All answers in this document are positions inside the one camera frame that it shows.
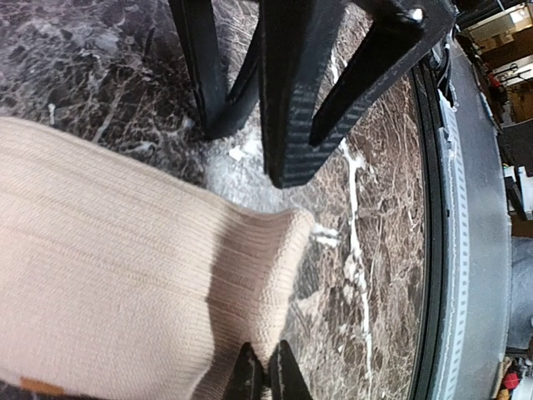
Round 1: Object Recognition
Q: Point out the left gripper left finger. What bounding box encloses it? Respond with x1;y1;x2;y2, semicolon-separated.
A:
222;342;264;400

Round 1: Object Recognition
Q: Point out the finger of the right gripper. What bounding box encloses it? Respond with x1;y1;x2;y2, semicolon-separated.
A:
169;0;261;140
258;1;454;188

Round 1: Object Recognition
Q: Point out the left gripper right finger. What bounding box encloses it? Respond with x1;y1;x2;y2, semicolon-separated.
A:
268;340;312;400

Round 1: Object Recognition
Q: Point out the beige striped sock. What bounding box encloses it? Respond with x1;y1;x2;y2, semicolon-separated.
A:
1;117;315;399

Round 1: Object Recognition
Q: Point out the black front table rail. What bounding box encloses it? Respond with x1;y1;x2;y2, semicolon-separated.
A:
409;62;447;399

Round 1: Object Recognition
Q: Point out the white slotted cable duct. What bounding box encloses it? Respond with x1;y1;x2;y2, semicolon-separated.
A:
433;92;470;399

